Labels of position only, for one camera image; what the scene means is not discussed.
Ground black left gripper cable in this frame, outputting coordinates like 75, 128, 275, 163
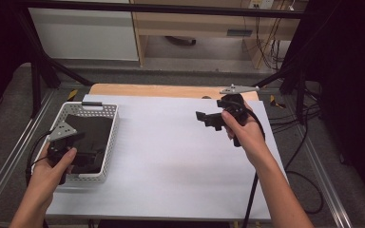
25, 129, 53, 186

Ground wooden table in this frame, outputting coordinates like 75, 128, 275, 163
88, 83, 260, 102

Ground black metal stand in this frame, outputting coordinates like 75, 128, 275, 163
12, 9, 94, 119
248, 18, 312, 125

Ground white power strip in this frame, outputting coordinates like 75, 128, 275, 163
247, 0, 275, 10

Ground black looped floor cable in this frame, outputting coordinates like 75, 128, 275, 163
283, 120, 326, 216

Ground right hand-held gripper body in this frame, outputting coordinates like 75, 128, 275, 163
219, 84, 261, 148

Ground aluminium rail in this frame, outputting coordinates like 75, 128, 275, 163
293, 120, 354, 228
0, 89, 56, 219

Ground hanging cables behind desk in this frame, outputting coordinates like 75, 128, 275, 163
240, 0, 288, 71

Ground person's right hand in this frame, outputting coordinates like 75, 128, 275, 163
221, 108, 267, 161

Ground person's left hand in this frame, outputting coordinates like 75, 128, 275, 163
28, 146, 78, 205

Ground white board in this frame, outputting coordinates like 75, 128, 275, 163
46, 94, 288, 221

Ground bundle of black floor cables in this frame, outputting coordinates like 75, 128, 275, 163
267, 80, 322, 136

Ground light wooden desk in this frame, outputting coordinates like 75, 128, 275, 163
129, 0, 309, 70

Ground white perforated plastic basket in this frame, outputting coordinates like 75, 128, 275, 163
30, 101, 121, 184

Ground yellow and black tape piece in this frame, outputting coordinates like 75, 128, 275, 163
66, 88, 79, 102
269, 94, 287, 110

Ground white cabinet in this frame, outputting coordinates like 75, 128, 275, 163
28, 0, 140, 62

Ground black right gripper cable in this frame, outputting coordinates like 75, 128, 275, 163
226, 99, 266, 228

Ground black cloth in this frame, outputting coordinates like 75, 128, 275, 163
62, 113, 114, 175

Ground black metal crossbar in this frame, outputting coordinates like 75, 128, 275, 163
12, 2, 306, 20

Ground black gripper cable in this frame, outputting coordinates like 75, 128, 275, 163
226, 99, 266, 228
25, 129, 53, 186

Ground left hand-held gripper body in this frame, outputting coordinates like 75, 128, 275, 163
46, 123, 78, 186

